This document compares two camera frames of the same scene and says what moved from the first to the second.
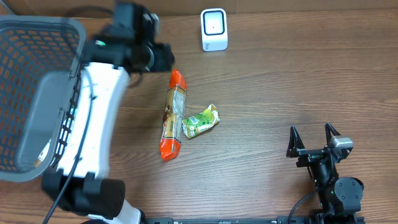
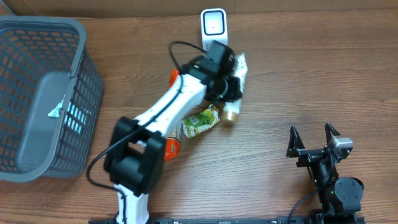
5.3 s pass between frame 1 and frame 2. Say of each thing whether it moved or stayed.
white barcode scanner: stayed
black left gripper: moved
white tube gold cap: moved
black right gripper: stayed
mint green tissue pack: moved
